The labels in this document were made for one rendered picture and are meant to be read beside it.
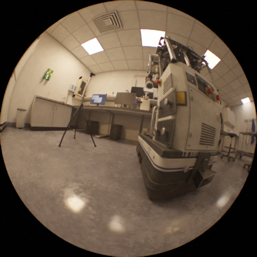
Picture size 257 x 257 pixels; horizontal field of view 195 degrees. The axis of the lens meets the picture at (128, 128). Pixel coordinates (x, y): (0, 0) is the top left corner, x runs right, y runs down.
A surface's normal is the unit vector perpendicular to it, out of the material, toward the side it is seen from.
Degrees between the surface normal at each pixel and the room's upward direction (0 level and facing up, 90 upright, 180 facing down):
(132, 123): 90
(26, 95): 90
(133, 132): 90
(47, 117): 90
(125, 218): 0
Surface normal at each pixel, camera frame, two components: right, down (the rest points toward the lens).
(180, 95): -0.71, -0.10
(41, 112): 0.97, 0.16
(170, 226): 0.16, -0.99
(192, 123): -0.02, 0.02
